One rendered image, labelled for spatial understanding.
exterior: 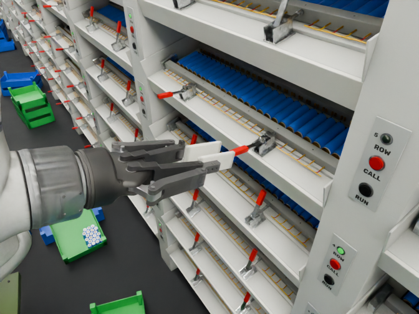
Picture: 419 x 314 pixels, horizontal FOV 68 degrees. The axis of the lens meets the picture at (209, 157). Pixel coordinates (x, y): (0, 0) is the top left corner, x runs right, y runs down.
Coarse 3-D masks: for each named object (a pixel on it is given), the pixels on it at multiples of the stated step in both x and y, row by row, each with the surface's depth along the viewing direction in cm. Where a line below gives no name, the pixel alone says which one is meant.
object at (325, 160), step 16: (176, 64) 83; (192, 80) 76; (224, 96) 68; (224, 112) 67; (240, 112) 65; (256, 112) 62; (272, 128) 58; (288, 144) 56; (304, 144) 54; (320, 160) 51; (336, 160) 50; (320, 176) 50
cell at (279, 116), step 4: (292, 104) 62; (296, 104) 62; (300, 104) 62; (284, 108) 62; (288, 108) 62; (292, 108) 62; (296, 108) 62; (280, 112) 61; (284, 112) 61; (288, 112) 61; (276, 116) 61; (280, 116) 61; (284, 116) 61; (276, 120) 61; (280, 120) 61
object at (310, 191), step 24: (168, 48) 86; (192, 48) 90; (288, 96) 67; (192, 120) 75; (216, 120) 67; (240, 120) 65; (336, 120) 59; (240, 144) 61; (264, 168) 57; (288, 168) 54; (312, 168) 53; (288, 192) 54; (312, 192) 50
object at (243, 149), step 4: (260, 140) 56; (252, 144) 56; (256, 144) 56; (260, 144) 56; (236, 148) 54; (240, 148) 54; (244, 148) 54; (248, 148) 55; (252, 148) 55; (236, 152) 53; (240, 152) 54; (244, 152) 55
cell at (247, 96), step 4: (260, 84) 69; (256, 88) 68; (260, 88) 68; (248, 92) 68; (252, 92) 68; (256, 92) 68; (244, 96) 68; (248, 96) 68; (252, 96) 68; (244, 100) 67
